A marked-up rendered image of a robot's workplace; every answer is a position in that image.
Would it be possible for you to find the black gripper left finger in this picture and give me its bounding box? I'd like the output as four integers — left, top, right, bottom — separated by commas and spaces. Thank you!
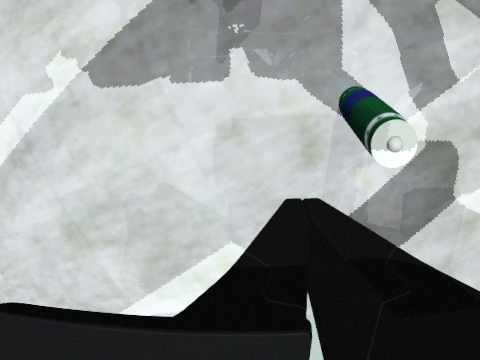
0, 197, 312, 360

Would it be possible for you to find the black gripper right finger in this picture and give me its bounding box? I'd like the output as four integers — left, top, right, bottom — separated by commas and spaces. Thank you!
301, 197, 480, 360

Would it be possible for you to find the green cylindrical battery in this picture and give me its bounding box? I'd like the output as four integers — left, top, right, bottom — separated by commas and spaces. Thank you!
339, 87, 419, 168

